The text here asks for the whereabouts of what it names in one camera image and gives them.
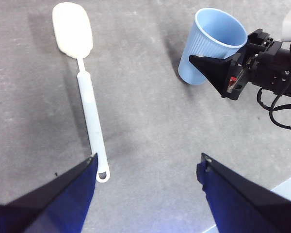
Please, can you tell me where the blue ribbed plastic cup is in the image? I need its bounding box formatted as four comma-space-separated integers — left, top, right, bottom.
177, 7, 248, 86

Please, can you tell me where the grey cup brush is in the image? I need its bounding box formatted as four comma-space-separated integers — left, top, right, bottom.
52, 1, 111, 183

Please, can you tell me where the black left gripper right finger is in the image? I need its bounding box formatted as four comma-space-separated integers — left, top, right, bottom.
196, 152, 291, 233

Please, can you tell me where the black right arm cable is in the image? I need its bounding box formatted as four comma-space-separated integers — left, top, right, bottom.
256, 41, 291, 132

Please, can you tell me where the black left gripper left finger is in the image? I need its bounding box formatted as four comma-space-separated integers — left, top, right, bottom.
0, 153, 99, 233

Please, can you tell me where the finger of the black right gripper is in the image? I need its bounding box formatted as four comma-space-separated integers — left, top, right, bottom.
189, 55, 233, 94

